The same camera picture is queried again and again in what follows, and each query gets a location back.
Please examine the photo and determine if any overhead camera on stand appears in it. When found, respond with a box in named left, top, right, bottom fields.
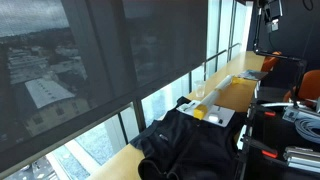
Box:
left=259, top=0, right=283, bottom=33

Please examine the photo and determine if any small white puck device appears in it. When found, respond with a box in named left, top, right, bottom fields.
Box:
left=209, top=115, right=219, bottom=122

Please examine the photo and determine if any white paper sheet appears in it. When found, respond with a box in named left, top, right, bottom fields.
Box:
left=177, top=100, right=235, bottom=127

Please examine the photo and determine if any coiled grey cable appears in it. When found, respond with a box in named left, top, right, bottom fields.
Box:
left=294, top=117, right=320, bottom=144

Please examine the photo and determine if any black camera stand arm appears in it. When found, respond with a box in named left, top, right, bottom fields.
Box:
left=252, top=0, right=308, bottom=108

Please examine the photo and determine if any black clamp upper orange handle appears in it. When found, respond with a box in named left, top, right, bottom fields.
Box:
left=248, top=104, right=276, bottom=117

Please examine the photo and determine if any orange chair near right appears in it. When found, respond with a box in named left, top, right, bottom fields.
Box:
left=297, top=70, right=320, bottom=100

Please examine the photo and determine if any orange chair far back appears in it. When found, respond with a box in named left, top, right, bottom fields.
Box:
left=261, top=51, right=280, bottom=72

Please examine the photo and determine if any white tube with yellow caps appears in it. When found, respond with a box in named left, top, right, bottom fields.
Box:
left=193, top=75, right=242, bottom=120

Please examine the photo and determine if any clear plastic cup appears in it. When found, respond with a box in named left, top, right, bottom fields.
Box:
left=194, top=80, right=205, bottom=97

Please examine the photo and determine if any black zip-up vest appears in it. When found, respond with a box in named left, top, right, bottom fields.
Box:
left=130, top=108, right=246, bottom=180

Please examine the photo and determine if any silver aluminium rail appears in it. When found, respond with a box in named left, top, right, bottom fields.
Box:
left=283, top=146, right=320, bottom=173

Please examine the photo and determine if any orange chair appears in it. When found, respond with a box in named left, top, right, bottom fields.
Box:
left=261, top=51, right=280, bottom=72
left=297, top=70, right=320, bottom=100

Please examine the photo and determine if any black clamp with orange handle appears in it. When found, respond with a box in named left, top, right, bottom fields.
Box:
left=241, top=135, right=278, bottom=159

